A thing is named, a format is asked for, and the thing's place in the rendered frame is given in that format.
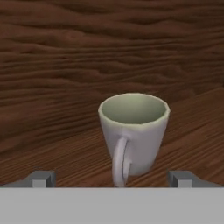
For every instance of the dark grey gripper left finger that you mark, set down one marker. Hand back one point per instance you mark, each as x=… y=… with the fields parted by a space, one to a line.
x=40 y=178

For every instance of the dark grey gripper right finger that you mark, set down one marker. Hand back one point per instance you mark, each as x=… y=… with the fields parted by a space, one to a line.
x=182 y=178

